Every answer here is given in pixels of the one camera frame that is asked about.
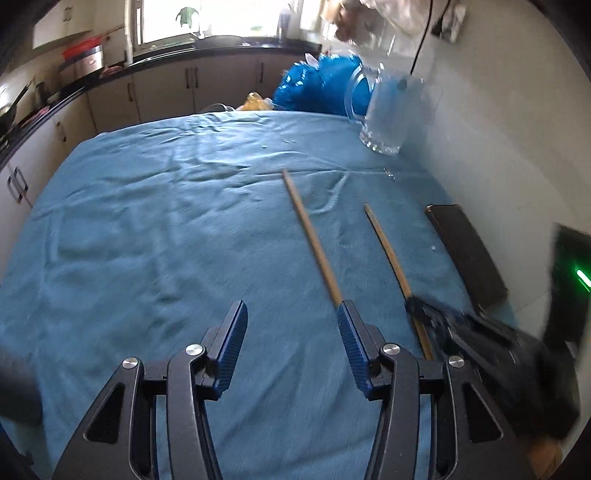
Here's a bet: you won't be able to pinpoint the person's right forearm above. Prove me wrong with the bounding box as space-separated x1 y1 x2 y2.
529 440 571 480

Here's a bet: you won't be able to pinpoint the blue plastic bag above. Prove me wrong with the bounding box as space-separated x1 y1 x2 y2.
272 54 384 118

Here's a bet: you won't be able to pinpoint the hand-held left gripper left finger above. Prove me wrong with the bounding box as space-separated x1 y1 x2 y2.
53 300 249 480

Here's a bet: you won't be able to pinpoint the white kitchen cabinets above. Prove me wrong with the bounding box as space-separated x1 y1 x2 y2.
0 46 324 210

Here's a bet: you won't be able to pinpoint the clear plastic bags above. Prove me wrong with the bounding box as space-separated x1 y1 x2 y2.
321 0 435 43

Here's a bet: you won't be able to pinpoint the black kitchen countertop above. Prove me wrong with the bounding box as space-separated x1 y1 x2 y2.
0 36 324 162

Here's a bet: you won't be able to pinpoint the dark grey perforated utensil holder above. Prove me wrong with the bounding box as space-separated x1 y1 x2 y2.
0 344 44 425

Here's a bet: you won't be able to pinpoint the blue towel cloth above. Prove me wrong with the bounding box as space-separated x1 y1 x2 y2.
0 111 518 480

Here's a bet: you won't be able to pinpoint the brown wooden chopstick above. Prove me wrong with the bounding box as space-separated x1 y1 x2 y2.
364 203 435 361
281 169 343 308

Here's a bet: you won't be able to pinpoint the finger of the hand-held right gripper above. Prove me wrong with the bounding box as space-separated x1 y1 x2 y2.
405 296 465 355

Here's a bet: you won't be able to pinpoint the kitchen window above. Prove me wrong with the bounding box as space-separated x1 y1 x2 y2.
136 0 324 49

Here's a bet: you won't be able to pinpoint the steel containers with red lid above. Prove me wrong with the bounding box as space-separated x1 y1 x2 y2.
58 39 105 80

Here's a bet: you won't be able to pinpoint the green potted plant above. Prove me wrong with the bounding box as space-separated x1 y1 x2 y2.
175 7 202 29

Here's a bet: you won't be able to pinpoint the clear glass mug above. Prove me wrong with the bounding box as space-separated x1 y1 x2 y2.
344 62 426 155

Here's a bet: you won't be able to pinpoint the black power cable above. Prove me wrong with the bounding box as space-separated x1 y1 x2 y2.
409 0 435 77

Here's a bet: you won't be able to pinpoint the yellow plastic wrapper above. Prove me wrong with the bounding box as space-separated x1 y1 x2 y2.
238 92 275 112

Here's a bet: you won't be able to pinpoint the white wall cabinet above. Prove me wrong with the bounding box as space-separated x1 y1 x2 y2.
32 0 93 49

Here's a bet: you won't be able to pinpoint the black smartphone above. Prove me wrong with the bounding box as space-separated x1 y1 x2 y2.
426 204 509 315

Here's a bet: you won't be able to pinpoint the white wall power outlet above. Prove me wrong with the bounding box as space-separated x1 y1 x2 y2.
431 4 467 43

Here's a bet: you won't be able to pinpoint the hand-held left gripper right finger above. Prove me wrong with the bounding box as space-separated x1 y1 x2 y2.
337 300 539 480

